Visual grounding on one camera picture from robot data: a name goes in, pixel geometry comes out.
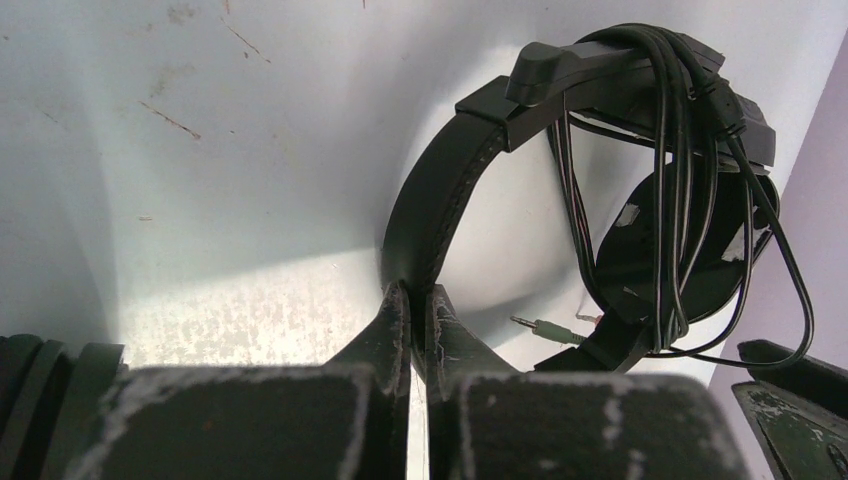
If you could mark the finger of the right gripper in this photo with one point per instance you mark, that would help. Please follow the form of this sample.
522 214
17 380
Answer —
799 416

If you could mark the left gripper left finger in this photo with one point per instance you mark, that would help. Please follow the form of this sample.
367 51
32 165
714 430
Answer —
344 419

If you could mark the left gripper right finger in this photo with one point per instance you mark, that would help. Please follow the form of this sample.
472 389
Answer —
488 421

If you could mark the small black headphones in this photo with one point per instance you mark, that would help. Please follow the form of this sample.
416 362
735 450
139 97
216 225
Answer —
49 401

